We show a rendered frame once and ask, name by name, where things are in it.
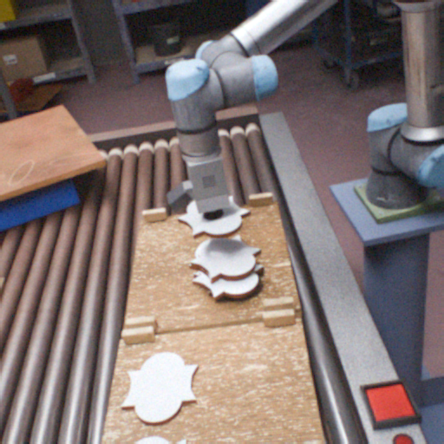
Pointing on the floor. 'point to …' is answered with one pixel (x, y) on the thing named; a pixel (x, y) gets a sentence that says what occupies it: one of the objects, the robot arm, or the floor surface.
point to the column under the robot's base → (400, 296)
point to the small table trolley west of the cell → (343, 54)
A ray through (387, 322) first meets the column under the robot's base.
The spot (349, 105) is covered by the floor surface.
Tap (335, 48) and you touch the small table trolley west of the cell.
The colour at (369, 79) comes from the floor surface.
